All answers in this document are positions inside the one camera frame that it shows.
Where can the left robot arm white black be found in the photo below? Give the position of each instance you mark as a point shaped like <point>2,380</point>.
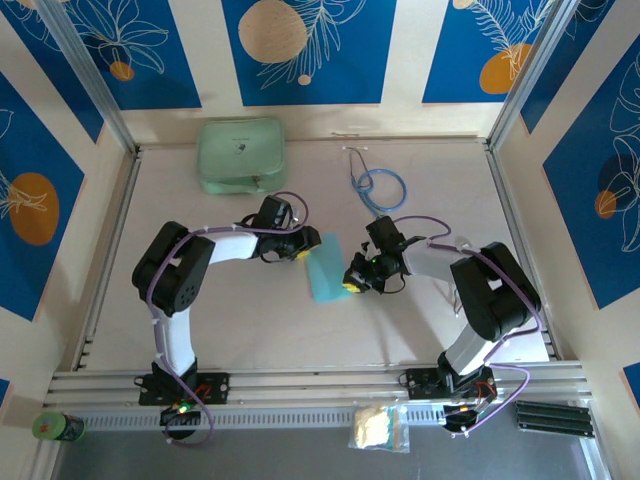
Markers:
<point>230,247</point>

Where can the blue floral wall poster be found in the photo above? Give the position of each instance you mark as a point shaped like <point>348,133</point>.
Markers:
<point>590,225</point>
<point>325,75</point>
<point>150,75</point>
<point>460,50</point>
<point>30,150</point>

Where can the blue stethoscope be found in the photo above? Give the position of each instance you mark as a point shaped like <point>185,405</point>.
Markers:
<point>365,182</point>

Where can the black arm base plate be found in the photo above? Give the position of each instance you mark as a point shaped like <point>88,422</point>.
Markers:
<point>420,382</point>
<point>217,387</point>

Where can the black ribbed block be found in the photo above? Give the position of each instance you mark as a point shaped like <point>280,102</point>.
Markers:
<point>550,419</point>

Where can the green can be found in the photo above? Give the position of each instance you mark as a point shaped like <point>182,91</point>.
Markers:
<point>50,426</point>

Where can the aluminium table side rail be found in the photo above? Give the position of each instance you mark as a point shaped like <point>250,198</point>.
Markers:
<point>109,250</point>
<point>522,225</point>

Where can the light blue paper sheet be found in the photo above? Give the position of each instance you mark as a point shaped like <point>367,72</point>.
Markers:
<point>327,280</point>

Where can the mint green zipper pouch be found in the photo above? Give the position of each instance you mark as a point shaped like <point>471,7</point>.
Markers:
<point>240,150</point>

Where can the aluminium corner post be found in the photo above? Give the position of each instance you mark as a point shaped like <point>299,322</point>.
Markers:
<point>97,87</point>
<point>532,75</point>

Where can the clear bag with yellow contents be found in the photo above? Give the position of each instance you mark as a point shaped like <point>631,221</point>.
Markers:
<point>372,427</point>

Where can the wide aluminium frame rail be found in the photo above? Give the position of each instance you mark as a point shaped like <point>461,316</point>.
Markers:
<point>310,385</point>

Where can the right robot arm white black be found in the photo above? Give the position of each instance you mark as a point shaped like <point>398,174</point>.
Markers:
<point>465,350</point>

